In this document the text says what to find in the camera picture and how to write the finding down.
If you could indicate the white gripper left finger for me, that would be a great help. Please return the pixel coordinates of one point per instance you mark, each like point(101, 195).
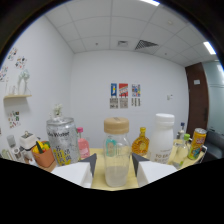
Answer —
point(73, 173)

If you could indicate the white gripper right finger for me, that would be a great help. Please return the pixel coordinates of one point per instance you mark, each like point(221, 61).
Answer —
point(155, 171)

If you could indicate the white milk bottle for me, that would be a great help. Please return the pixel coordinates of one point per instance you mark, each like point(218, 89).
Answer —
point(161, 140)

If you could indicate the glass jar with wooden lid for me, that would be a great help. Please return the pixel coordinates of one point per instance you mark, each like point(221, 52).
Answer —
point(116, 166)

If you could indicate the small pink bottle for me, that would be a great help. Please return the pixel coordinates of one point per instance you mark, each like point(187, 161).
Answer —
point(83, 146)

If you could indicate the round amber liquor bottle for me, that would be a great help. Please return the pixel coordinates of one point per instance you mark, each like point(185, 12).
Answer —
point(140, 145)

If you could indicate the silver black drink can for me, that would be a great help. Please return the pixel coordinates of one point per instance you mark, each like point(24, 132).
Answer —
point(62, 140)

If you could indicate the small teal bottle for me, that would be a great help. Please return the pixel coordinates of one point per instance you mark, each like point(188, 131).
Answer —
point(111, 146)

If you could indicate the clear bottle with blue cap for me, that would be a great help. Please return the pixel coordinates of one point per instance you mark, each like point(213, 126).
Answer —
point(181, 131)

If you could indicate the white appliance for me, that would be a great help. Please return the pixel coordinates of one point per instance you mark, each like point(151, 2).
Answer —
point(27, 141)

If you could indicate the black sofa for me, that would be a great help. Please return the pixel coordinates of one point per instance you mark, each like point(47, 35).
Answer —
point(215, 145)

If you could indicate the brown door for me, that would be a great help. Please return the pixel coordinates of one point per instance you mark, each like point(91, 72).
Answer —
point(197, 100)

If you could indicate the ceiling air vent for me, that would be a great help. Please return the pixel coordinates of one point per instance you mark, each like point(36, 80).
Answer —
point(146, 44)

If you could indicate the ceiling light panel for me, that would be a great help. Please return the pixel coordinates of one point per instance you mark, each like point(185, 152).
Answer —
point(209, 48)

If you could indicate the multicolour wall poster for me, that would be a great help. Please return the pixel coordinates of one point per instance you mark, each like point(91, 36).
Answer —
point(135, 95)

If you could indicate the blue wall poster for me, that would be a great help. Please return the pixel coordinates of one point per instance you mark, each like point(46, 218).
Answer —
point(114, 95)

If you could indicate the wooden wall shelf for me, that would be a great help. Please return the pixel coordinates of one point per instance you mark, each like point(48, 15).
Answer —
point(17, 96)

